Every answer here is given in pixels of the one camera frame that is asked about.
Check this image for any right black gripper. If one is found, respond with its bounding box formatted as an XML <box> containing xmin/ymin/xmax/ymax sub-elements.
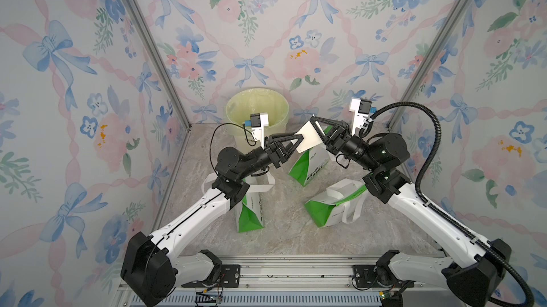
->
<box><xmin>315</xmin><ymin>115</ymin><xmax>380</xmax><ymax>174</ymax></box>

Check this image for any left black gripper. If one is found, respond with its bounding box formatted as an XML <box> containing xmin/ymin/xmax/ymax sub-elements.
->
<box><xmin>238</xmin><ymin>135</ymin><xmax>301</xmax><ymax>183</ymax></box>

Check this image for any green white paper bag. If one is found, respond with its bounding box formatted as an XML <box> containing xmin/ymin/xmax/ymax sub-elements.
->
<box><xmin>305</xmin><ymin>179</ymin><xmax>369</xmax><ymax>229</ymax></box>
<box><xmin>289</xmin><ymin>145</ymin><xmax>334</xmax><ymax>187</ymax></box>
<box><xmin>198</xmin><ymin>173</ymin><xmax>275</xmax><ymax>233</ymax></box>

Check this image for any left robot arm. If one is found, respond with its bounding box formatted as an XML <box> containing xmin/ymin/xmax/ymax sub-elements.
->
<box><xmin>121</xmin><ymin>133</ymin><xmax>304</xmax><ymax>306</ymax></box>

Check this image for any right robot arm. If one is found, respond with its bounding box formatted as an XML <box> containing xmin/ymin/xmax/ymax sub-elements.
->
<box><xmin>310</xmin><ymin>117</ymin><xmax>511</xmax><ymax>306</ymax></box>

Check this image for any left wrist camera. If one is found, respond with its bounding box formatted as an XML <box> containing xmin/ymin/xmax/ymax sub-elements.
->
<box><xmin>244</xmin><ymin>113</ymin><xmax>269</xmax><ymax>143</ymax></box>

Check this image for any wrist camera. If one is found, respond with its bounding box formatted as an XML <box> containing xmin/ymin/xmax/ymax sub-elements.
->
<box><xmin>244</xmin><ymin>113</ymin><xmax>269</xmax><ymax>143</ymax></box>
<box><xmin>349</xmin><ymin>98</ymin><xmax>376</xmax><ymax>135</ymax></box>

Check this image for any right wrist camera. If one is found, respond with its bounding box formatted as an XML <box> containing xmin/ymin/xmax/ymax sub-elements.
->
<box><xmin>349</xmin><ymin>98</ymin><xmax>376</xmax><ymax>135</ymax></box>

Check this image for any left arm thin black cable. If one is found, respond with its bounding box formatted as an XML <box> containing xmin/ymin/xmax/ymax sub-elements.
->
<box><xmin>209</xmin><ymin>122</ymin><xmax>257</xmax><ymax>175</ymax></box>

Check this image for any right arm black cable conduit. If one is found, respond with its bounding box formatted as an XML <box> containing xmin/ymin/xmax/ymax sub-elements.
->
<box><xmin>367</xmin><ymin>101</ymin><xmax>536</xmax><ymax>307</ymax></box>

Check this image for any right aluminium corner post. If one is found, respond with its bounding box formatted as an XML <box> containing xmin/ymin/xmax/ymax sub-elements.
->
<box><xmin>380</xmin><ymin>0</ymin><xmax>464</xmax><ymax>106</ymax></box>

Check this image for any aluminium corner post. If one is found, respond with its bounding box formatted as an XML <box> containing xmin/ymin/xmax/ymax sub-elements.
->
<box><xmin>380</xmin><ymin>0</ymin><xmax>464</xmax><ymax>106</ymax></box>
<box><xmin>122</xmin><ymin>0</ymin><xmax>192</xmax><ymax>132</ymax></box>

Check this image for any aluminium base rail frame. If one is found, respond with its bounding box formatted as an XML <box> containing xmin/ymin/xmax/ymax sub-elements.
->
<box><xmin>158</xmin><ymin>255</ymin><xmax>463</xmax><ymax>306</ymax></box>

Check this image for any left aluminium corner post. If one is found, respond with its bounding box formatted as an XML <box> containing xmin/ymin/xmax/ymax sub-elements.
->
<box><xmin>122</xmin><ymin>0</ymin><xmax>192</xmax><ymax>132</ymax></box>

